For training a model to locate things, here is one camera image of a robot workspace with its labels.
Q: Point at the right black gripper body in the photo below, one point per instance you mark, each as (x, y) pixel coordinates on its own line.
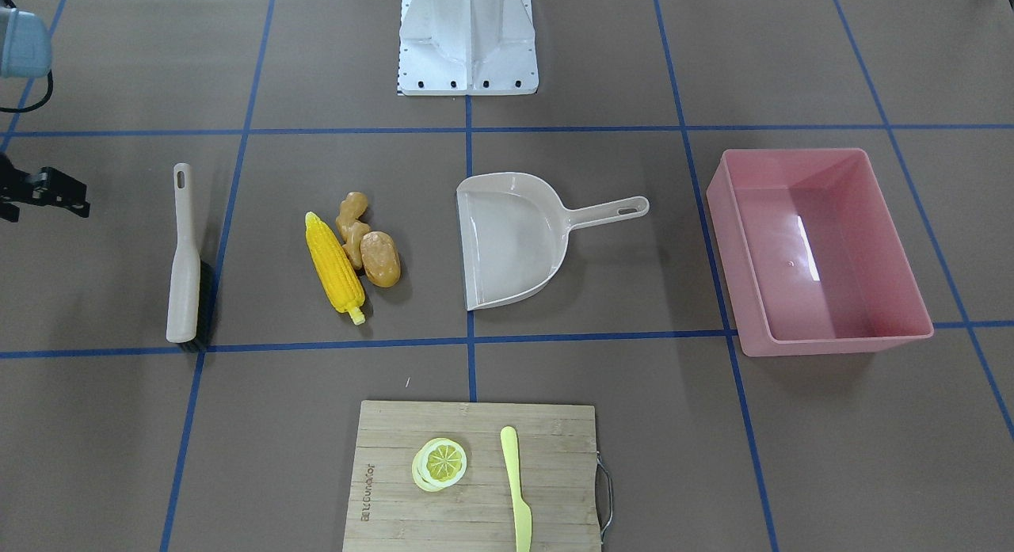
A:
(45, 187)

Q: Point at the beige hand brush black bristles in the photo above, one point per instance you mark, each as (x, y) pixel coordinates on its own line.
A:
(188, 316)

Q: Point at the beige plastic dustpan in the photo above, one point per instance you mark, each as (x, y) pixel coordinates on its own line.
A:
(515, 231)

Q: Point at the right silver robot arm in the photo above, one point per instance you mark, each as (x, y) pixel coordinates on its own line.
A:
(27, 53)

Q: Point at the pink plastic bin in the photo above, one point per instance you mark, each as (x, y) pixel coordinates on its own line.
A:
(812, 259)

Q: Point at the yellow toy corn cob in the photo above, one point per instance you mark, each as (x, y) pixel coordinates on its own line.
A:
(338, 278)

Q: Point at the tan toy ginger root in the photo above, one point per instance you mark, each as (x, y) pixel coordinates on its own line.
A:
(351, 228)

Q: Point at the brown toy potato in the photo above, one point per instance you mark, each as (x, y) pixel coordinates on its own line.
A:
(380, 258)

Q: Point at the yellow toy lemon slices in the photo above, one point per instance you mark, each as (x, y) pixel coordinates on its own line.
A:
(438, 465)

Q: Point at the bamboo cutting board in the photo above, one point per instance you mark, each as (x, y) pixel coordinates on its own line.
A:
(558, 470)

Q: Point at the yellow plastic knife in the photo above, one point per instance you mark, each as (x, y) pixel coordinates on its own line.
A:
(521, 511)

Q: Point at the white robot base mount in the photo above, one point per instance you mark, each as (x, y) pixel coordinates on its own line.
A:
(467, 47)

